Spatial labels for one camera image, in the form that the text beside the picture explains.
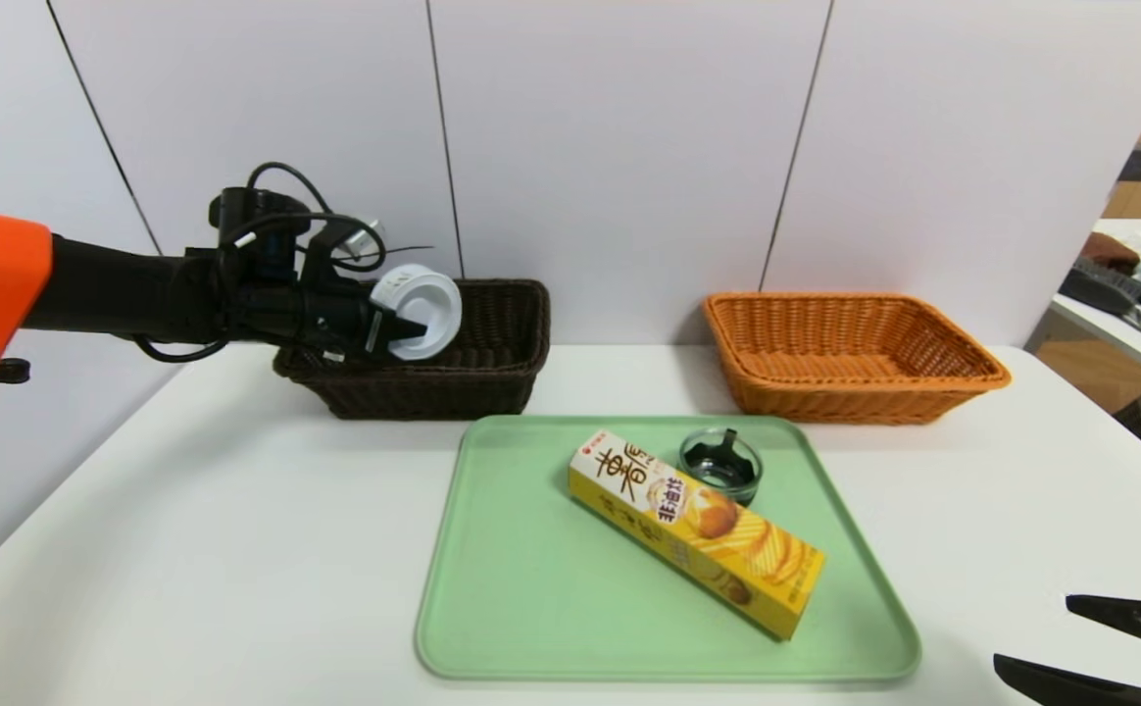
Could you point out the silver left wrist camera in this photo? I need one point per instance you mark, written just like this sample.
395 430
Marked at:
360 238

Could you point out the yellow potato chips box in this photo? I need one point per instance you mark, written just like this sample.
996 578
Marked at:
688 520

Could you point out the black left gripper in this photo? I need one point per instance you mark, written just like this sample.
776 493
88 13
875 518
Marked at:
375 331

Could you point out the dark brown wicker basket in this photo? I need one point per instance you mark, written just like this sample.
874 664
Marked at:
453 387

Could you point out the light green plastic tray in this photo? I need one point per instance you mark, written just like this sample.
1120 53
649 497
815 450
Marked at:
531 588

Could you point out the black flat tool case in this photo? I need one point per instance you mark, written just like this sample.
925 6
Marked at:
1100 289

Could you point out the small glass jar black base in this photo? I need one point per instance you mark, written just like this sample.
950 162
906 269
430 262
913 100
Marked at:
720 466

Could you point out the orange wicker basket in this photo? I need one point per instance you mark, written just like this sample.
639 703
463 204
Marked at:
855 392

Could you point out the brown cloth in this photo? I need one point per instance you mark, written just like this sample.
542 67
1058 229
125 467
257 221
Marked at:
1110 253

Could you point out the clear tape roll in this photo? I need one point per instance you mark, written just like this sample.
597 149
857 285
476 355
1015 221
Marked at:
428 294

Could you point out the white side table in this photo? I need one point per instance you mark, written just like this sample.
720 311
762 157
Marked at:
1119 338

